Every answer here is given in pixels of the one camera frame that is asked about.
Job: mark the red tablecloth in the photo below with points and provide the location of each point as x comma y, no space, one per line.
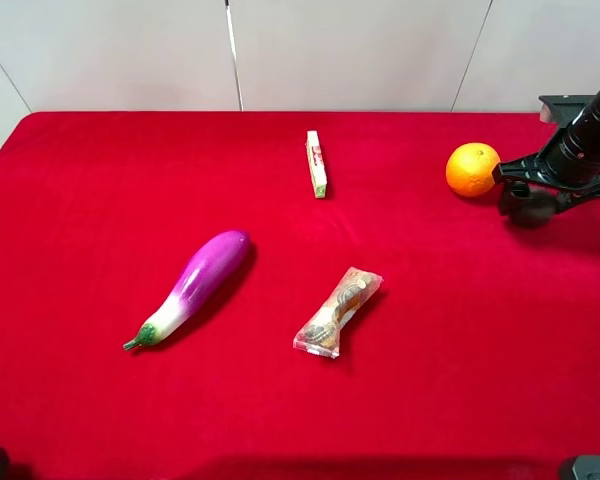
477,358

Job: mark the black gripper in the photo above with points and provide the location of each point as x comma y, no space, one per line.
569,162

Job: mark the grey object bottom right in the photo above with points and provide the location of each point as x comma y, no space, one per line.
582,467

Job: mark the orange fruit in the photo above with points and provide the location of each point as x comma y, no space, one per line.
469,169

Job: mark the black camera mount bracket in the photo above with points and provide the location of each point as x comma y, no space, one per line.
562,110

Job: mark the white green candy box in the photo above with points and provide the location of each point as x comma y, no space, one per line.
316,164

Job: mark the purple white eggplant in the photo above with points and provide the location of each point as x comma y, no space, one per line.
207,269

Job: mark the clear snack packet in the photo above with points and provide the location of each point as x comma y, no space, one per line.
321,334

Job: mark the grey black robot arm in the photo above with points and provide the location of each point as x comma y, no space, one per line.
564,173

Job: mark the dark brown round ball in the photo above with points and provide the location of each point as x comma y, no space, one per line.
533,211

